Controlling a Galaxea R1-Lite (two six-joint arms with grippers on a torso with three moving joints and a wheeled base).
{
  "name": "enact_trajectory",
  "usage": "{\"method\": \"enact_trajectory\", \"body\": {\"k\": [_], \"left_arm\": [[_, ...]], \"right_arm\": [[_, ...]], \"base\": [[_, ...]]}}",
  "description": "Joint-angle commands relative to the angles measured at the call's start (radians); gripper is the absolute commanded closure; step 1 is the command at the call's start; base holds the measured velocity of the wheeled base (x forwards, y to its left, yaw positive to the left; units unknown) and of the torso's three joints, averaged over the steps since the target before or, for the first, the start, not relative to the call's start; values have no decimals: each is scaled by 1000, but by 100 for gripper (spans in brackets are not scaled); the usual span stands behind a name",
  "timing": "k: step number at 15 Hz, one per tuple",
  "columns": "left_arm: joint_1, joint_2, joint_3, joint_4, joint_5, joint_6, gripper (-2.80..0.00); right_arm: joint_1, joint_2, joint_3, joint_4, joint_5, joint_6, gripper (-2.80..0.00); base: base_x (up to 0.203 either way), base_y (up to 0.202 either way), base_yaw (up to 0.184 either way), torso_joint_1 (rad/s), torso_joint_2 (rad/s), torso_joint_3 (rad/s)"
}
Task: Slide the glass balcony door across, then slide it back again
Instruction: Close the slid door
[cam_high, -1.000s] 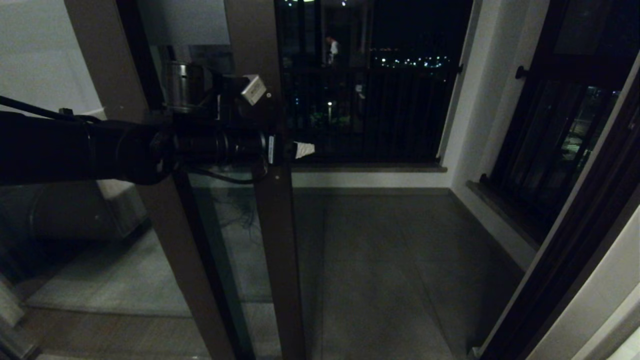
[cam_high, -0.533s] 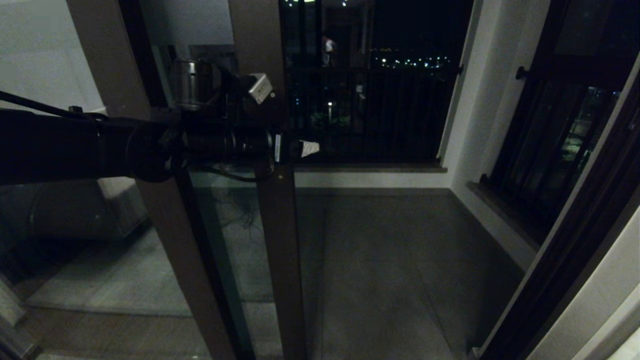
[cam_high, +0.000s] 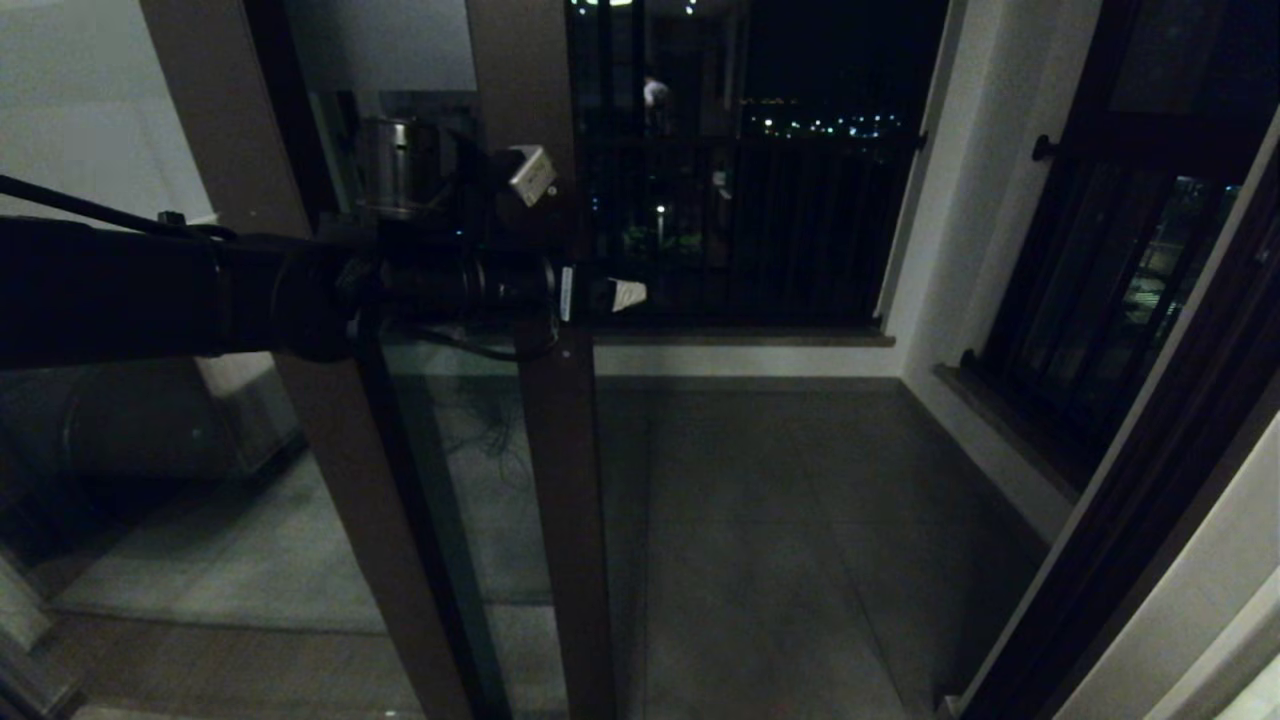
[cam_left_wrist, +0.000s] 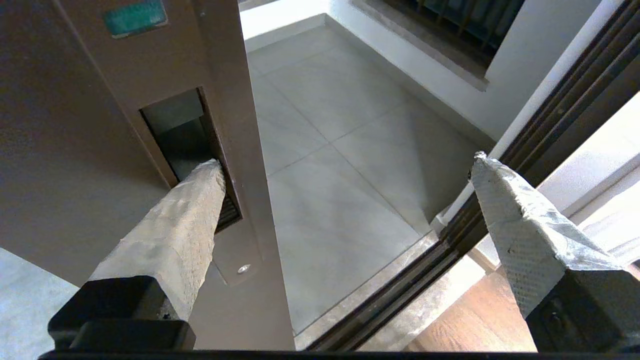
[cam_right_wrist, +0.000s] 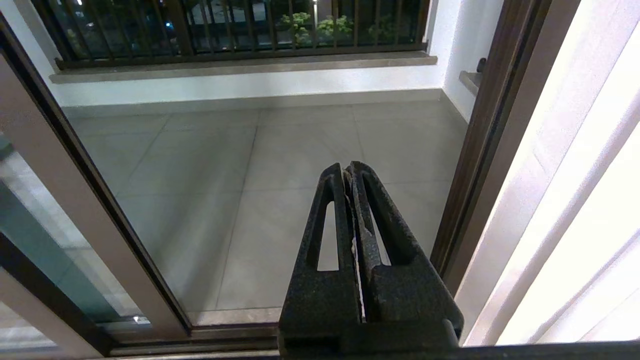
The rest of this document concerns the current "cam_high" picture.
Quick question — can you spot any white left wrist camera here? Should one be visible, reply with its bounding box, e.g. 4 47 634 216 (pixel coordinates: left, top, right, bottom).
508 145 559 208

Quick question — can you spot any grey rug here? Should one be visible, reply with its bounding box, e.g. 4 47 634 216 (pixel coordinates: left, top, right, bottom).
50 458 387 637

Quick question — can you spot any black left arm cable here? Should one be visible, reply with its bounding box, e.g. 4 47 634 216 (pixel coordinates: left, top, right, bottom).
0 172 561 366

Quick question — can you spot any brown framed sliding glass door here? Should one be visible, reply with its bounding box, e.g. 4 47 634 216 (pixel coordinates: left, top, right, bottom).
240 0 619 720

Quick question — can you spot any black metal balcony railing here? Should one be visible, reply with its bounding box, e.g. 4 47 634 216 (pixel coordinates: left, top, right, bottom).
575 128 923 333

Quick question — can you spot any brown framed fixed glass panel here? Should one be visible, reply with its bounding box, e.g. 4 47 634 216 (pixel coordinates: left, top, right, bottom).
0 0 471 720

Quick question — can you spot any light grey sofa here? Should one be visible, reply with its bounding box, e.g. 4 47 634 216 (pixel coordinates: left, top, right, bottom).
0 355 301 486

